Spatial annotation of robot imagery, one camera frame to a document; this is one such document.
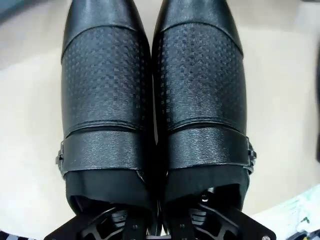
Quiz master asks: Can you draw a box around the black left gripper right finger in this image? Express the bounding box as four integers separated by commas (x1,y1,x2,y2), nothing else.
171,186,276,240

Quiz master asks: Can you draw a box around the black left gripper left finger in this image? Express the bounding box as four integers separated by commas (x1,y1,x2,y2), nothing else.
43,203,152,240

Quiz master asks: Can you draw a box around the black leather buckle shoe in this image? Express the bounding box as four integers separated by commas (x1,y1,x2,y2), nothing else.
54,0,158,226
151,0,258,227

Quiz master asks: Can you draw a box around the white sneaker with green trim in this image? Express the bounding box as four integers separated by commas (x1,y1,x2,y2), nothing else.
249,186,320,240

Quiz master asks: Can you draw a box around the dark shoe stand frame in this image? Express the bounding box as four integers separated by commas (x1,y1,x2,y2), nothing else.
313,47,320,162

